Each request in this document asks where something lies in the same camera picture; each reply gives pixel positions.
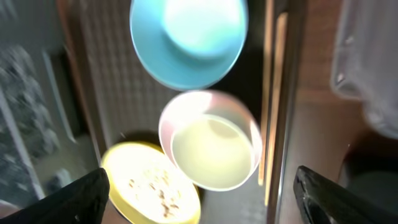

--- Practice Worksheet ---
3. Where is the pink plate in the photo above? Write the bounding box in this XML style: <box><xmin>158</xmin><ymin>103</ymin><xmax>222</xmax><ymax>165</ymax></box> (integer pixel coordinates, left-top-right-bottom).
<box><xmin>158</xmin><ymin>90</ymin><xmax>262</xmax><ymax>173</ymax></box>

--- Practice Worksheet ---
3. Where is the yellow plate with crumbs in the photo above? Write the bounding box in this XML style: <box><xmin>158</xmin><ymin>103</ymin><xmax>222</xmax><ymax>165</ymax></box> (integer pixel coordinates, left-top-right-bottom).
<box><xmin>101</xmin><ymin>141</ymin><xmax>201</xmax><ymax>224</ymax></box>

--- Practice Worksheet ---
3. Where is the wooden chopstick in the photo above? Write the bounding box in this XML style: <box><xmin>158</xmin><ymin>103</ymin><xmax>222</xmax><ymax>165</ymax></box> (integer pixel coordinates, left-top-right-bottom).
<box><xmin>264</xmin><ymin>12</ymin><xmax>289</xmax><ymax>207</ymax></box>
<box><xmin>258</xmin><ymin>0</ymin><xmax>274</xmax><ymax>186</ymax></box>

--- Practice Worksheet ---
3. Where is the right wooden chopstick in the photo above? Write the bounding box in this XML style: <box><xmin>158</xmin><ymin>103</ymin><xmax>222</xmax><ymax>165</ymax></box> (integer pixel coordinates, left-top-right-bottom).
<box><xmin>264</xmin><ymin>12</ymin><xmax>289</xmax><ymax>207</ymax></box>

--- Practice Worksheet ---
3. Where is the cream white cup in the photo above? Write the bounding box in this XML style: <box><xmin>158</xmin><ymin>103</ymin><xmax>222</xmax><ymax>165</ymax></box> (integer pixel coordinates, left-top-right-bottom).
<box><xmin>171</xmin><ymin>114</ymin><xmax>254</xmax><ymax>192</ymax></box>

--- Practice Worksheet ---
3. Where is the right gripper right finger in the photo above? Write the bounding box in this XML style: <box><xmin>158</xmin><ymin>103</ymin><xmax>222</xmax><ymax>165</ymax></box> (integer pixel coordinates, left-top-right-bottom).
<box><xmin>294</xmin><ymin>166</ymin><xmax>397</xmax><ymax>224</ymax></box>

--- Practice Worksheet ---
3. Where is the grey plastic dish rack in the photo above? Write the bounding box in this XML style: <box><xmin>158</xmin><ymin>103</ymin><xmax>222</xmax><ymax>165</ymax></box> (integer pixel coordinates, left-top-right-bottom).
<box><xmin>1</xmin><ymin>0</ymin><xmax>98</xmax><ymax>208</ymax></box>

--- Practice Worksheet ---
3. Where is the light blue bowl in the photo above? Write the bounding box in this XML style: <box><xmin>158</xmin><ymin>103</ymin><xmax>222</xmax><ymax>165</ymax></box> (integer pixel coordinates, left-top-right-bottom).
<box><xmin>129</xmin><ymin>0</ymin><xmax>249</xmax><ymax>91</ymax></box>

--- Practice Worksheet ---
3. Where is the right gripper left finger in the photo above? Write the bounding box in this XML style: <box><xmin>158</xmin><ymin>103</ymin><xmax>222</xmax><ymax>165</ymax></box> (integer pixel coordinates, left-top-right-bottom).
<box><xmin>1</xmin><ymin>168</ymin><xmax>110</xmax><ymax>224</ymax></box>

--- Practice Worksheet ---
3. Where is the left wooden chopstick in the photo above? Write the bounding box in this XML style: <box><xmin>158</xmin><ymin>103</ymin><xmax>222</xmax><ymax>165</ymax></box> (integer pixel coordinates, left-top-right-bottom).
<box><xmin>258</xmin><ymin>0</ymin><xmax>274</xmax><ymax>186</ymax></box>

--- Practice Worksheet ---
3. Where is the black waste bin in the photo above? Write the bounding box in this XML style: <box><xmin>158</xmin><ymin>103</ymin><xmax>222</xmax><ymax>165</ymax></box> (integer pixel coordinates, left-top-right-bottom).
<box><xmin>338</xmin><ymin>136</ymin><xmax>397</xmax><ymax>215</ymax></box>

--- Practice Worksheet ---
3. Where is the clear plastic waste bin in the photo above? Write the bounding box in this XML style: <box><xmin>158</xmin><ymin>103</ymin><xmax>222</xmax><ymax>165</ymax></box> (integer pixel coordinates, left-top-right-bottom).
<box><xmin>330</xmin><ymin>0</ymin><xmax>397</xmax><ymax>139</ymax></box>

